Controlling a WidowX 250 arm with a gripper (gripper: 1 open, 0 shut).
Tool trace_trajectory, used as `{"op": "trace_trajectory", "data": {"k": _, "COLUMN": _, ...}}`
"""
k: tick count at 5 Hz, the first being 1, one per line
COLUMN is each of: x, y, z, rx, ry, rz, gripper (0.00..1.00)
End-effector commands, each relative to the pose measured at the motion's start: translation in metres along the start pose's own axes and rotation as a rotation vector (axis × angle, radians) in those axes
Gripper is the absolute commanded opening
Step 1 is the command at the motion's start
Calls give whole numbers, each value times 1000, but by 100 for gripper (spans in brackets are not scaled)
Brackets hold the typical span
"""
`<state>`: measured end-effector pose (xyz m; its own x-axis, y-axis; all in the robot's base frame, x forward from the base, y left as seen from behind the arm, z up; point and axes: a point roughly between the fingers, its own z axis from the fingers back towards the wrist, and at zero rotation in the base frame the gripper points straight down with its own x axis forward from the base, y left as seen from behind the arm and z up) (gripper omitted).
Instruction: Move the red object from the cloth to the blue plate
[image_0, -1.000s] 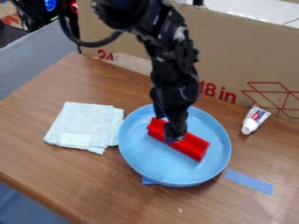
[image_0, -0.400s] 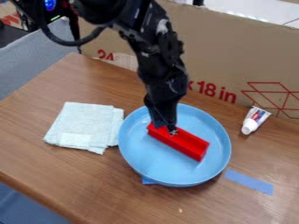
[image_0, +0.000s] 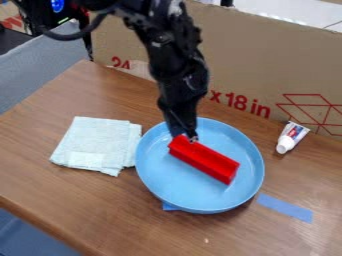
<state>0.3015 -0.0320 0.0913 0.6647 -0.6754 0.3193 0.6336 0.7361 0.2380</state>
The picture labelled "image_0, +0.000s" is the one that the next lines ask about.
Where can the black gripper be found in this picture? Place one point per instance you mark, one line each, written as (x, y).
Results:
(182, 87)

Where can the red plastic block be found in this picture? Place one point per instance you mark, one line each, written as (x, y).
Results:
(204, 159)

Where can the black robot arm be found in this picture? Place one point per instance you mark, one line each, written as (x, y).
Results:
(167, 33)

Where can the blue plate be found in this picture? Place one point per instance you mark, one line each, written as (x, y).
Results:
(182, 186)

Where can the light blue folded cloth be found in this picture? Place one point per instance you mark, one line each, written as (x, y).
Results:
(98, 145)

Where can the blue tape under plate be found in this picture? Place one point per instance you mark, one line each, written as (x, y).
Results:
(168, 207)

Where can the white toothpaste tube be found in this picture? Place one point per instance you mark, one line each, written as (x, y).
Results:
(291, 136)

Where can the blue tape strip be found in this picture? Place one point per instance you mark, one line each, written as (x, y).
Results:
(285, 208)

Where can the black computer with lights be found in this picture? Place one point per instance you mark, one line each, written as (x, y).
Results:
(49, 13)

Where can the cardboard box wall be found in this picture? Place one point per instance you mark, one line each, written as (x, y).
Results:
(273, 68)

